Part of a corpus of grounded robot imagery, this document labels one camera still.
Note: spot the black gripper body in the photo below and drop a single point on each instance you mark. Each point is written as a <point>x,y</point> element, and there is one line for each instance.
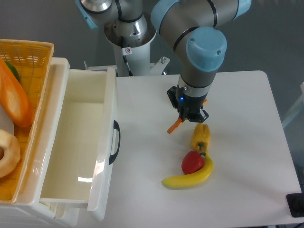
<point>189,108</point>

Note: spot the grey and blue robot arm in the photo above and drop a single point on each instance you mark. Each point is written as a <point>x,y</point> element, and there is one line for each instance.
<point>189,27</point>

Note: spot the white upper drawer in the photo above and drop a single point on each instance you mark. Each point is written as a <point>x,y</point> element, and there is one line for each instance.
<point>92,100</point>

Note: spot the orange baguette bread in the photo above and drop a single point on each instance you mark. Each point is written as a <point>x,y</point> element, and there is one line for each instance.
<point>14,99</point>

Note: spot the white drawer cabinet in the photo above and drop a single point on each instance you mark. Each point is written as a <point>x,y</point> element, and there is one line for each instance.
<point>46,183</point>

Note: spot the white bread slice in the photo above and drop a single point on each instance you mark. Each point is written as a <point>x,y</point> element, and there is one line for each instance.
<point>5,122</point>

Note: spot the yellow bell pepper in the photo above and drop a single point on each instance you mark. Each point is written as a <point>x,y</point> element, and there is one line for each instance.
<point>201,137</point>

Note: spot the red bell pepper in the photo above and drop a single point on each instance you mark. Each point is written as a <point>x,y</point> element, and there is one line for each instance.
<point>193,161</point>

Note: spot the yellow banana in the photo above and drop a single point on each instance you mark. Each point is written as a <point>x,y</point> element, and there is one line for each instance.
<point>190,180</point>

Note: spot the black device at table edge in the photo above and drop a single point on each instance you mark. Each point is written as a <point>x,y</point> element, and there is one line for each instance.
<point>296,204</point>

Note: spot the orange wicker basket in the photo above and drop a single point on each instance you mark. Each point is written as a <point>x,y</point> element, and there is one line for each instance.
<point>32,60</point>

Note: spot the green vegetable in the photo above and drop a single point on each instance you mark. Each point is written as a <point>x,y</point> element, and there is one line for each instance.
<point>13,70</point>

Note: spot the black drawer handle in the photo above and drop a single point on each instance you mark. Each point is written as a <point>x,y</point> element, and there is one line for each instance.
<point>116,142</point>

